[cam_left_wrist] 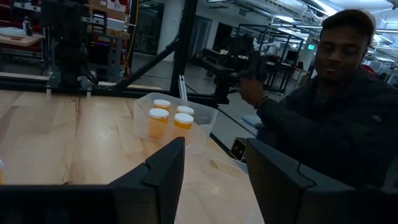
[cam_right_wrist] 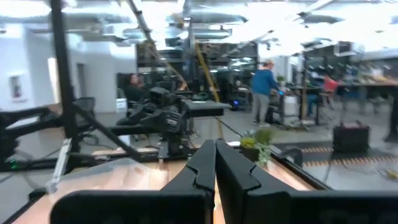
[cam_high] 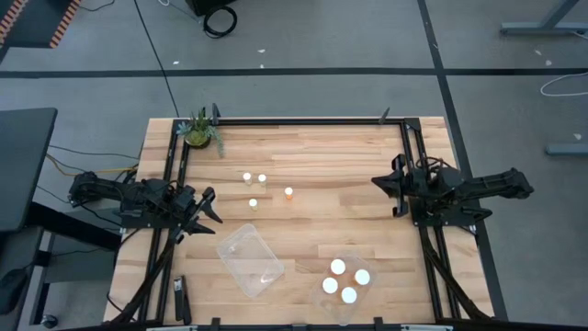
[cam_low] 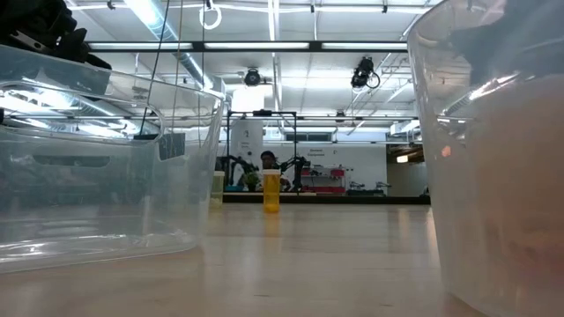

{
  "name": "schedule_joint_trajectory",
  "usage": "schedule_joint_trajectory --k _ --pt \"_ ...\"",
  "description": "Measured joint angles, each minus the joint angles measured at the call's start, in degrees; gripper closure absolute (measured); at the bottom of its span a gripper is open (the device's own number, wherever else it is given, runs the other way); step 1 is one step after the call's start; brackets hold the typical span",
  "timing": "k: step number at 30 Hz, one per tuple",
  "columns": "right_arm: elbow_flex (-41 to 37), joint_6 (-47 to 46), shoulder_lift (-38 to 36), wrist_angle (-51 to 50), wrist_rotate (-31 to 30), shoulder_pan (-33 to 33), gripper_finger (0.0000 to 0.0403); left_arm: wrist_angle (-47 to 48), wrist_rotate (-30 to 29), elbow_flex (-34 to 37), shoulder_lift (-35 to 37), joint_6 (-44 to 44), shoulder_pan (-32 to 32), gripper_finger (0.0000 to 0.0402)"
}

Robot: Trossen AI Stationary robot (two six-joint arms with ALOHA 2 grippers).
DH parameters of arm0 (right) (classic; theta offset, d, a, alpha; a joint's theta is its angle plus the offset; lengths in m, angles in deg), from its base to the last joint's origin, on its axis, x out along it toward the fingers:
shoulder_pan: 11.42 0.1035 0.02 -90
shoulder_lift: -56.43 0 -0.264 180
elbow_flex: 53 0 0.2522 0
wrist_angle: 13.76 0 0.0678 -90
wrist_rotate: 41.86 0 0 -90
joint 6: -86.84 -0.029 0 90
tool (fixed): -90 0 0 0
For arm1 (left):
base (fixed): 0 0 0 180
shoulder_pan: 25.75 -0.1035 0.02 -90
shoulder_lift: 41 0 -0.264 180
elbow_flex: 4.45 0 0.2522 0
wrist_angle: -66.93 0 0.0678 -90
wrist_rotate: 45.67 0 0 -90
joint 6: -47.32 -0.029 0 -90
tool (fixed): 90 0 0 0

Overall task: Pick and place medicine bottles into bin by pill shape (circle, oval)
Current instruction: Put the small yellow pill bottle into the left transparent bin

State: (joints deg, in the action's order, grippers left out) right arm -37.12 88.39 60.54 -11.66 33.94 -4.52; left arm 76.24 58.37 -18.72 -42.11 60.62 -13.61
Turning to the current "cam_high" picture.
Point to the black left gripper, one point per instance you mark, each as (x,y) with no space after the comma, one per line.
(188,202)

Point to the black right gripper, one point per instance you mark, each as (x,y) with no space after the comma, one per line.
(413,184)

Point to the small pale green pill bottle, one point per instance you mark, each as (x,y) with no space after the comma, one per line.
(262,178)
(253,203)
(247,178)

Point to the small amber pill bottle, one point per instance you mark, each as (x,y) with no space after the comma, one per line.
(288,192)

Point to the large amber pill bottle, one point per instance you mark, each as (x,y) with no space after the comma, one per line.
(362,277)
(338,266)
(349,295)
(330,285)

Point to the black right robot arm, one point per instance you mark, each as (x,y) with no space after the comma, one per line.
(487,181)

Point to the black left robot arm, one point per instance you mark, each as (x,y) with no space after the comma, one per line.
(115,189)

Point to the clear rectangular plastic bin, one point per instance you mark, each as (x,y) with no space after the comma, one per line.
(248,257)

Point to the frosted clear plastic bin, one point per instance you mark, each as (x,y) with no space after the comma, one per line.
(321,305)

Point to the black oblong tool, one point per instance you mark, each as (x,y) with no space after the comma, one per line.
(181,299)

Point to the green potted succulent plant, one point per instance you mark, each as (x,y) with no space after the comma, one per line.
(197,136)

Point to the grey table foot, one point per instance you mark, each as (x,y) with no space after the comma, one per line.
(567,149)
(542,28)

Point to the black caster wheel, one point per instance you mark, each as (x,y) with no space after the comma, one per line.
(48,321)

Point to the black desk top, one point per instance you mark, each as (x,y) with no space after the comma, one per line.
(23,165)

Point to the black computer mouse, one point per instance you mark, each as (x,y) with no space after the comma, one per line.
(11,289)

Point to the black box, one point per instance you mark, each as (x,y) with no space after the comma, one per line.
(206,5)

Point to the dark mat with striped edge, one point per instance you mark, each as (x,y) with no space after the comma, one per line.
(27,23)

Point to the black aluminium table frame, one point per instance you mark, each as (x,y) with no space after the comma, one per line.
(298,122)

